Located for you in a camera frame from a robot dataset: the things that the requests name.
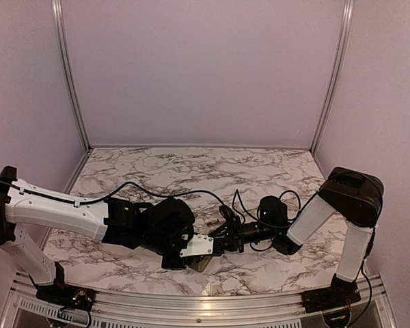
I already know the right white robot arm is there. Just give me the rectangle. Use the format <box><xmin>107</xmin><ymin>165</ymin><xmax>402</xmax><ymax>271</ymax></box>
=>
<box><xmin>211</xmin><ymin>167</ymin><xmax>384</xmax><ymax>306</ymax></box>

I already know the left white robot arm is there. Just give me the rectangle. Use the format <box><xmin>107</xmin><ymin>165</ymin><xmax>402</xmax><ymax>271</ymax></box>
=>
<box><xmin>0</xmin><ymin>166</ymin><xmax>205</xmax><ymax>304</ymax></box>

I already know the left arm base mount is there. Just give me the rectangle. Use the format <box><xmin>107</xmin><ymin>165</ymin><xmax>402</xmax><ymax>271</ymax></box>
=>
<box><xmin>34</xmin><ymin>262</ymin><xmax>96</xmax><ymax>311</ymax></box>

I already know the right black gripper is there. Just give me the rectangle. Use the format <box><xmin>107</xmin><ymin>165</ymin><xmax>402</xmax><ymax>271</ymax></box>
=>
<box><xmin>213</xmin><ymin>215</ymin><xmax>277</xmax><ymax>253</ymax></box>

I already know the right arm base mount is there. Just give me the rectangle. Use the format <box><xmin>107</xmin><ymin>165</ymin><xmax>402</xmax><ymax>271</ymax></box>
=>
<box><xmin>301</xmin><ymin>287</ymin><xmax>361</xmax><ymax>313</ymax></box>

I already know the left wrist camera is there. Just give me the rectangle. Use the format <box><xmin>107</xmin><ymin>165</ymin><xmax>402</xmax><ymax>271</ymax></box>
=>
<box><xmin>180</xmin><ymin>234</ymin><xmax>216</xmax><ymax>258</ymax></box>

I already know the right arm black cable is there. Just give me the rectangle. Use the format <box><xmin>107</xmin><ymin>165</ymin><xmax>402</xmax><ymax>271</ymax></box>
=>
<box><xmin>232</xmin><ymin>189</ymin><xmax>303</xmax><ymax>254</ymax></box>

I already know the front aluminium rail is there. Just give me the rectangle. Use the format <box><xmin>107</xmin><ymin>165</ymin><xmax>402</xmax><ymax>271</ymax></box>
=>
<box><xmin>0</xmin><ymin>273</ymin><xmax>398</xmax><ymax>327</ymax></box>

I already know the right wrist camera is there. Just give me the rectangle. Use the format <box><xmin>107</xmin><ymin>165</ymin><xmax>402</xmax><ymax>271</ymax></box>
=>
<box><xmin>219</xmin><ymin>205</ymin><xmax>235</xmax><ymax>221</ymax></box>

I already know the right aluminium frame post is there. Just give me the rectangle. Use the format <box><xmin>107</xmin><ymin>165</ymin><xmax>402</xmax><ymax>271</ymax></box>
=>
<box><xmin>310</xmin><ymin>0</ymin><xmax>355</xmax><ymax>156</ymax></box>

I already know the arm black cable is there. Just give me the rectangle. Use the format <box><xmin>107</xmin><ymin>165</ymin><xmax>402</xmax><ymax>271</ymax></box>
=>
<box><xmin>232</xmin><ymin>189</ymin><xmax>303</xmax><ymax>254</ymax></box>
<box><xmin>0</xmin><ymin>179</ymin><xmax>223</xmax><ymax>209</ymax></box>

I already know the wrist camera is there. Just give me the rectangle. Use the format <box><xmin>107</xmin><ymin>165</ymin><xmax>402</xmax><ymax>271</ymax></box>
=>
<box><xmin>180</xmin><ymin>234</ymin><xmax>216</xmax><ymax>258</ymax></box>
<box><xmin>219</xmin><ymin>205</ymin><xmax>235</xmax><ymax>221</ymax></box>

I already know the grey remote control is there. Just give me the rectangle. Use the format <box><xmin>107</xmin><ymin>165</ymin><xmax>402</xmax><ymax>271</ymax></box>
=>
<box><xmin>187</xmin><ymin>255</ymin><xmax>213</xmax><ymax>273</ymax></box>

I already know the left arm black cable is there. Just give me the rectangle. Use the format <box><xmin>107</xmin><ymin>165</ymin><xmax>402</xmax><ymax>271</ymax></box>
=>
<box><xmin>0</xmin><ymin>179</ymin><xmax>223</xmax><ymax>209</ymax></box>

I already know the aluminium frame post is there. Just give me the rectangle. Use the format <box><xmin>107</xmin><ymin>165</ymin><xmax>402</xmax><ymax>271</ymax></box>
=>
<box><xmin>51</xmin><ymin>0</ymin><xmax>92</xmax><ymax>152</ymax></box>
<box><xmin>310</xmin><ymin>0</ymin><xmax>355</xmax><ymax>156</ymax></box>

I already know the left aluminium frame post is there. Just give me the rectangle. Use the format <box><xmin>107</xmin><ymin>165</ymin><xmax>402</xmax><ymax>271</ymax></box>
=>
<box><xmin>51</xmin><ymin>0</ymin><xmax>92</xmax><ymax>152</ymax></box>

